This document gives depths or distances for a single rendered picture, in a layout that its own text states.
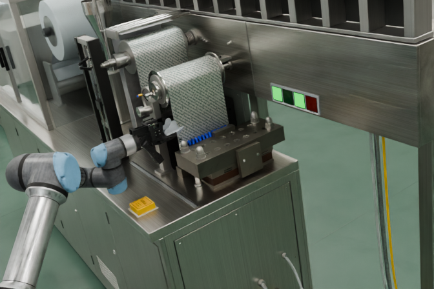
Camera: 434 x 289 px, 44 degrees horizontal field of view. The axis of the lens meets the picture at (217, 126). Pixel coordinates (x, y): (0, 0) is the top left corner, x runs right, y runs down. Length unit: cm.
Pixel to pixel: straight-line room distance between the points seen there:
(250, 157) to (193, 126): 26
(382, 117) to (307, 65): 32
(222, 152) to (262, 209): 29
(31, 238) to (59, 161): 22
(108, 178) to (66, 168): 40
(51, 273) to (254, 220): 171
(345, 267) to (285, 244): 82
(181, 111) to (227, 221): 44
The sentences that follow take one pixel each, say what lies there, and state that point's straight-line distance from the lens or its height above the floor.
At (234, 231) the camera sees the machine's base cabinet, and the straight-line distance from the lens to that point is 203.
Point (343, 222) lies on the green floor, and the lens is 333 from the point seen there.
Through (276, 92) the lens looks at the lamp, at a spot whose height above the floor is 119.
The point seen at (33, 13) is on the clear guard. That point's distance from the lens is 285.
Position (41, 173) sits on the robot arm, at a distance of 159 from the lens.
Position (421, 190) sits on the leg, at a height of 89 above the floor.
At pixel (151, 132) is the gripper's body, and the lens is 196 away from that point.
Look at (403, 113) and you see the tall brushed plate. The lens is 160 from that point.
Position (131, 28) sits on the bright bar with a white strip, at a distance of 223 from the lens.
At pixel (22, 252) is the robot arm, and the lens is 153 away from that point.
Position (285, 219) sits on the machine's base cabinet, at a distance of 217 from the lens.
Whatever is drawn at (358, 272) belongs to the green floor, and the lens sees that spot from 296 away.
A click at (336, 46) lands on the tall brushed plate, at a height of 140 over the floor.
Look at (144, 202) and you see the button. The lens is 196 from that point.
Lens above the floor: 187
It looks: 23 degrees down
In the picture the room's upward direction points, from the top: 10 degrees counter-clockwise
